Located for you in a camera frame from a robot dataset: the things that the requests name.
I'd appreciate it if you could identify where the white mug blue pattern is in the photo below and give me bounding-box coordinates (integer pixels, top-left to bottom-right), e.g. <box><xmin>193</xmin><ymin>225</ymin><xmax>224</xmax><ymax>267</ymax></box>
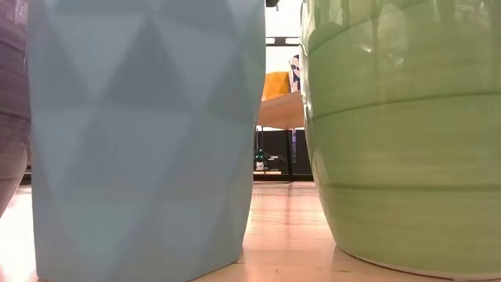
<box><xmin>288</xmin><ymin>54</ymin><xmax>302</xmax><ymax>93</ymax></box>

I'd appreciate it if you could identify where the green glazed mug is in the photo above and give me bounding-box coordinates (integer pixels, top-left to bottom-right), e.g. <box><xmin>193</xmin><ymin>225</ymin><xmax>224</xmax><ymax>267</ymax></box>
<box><xmin>299</xmin><ymin>0</ymin><xmax>501</xmax><ymax>281</ymax></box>

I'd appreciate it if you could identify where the dark purple ribbed mug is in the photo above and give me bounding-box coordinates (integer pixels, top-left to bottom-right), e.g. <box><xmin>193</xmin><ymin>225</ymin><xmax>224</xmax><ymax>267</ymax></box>
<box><xmin>0</xmin><ymin>0</ymin><xmax>32</xmax><ymax>219</ymax></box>

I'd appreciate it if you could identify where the black partition panel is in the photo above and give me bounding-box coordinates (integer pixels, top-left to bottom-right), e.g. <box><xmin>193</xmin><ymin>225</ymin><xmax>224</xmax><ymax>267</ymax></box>
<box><xmin>254</xmin><ymin>129</ymin><xmax>293</xmax><ymax>176</ymax></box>
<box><xmin>294</xmin><ymin>129</ymin><xmax>314</xmax><ymax>176</ymax></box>

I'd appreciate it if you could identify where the green white device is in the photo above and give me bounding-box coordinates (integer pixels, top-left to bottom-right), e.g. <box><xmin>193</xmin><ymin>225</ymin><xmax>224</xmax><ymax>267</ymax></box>
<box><xmin>254</xmin><ymin>148</ymin><xmax>290</xmax><ymax>173</ymax></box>

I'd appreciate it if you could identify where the light blue faceted mug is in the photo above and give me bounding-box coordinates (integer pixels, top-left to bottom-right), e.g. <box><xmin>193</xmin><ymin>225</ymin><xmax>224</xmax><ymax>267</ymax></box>
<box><xmin>27</xmin><ymin>0</ymin><xmax>267</xmax><ymax>282</ymax></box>

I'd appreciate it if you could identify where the black overhead frame bar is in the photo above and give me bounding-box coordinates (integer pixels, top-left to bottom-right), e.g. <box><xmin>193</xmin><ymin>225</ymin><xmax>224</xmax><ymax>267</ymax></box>
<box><xmin>265</xmin><ymin>36</ymin><xmax>301</xmax><ymax>47</ymax></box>

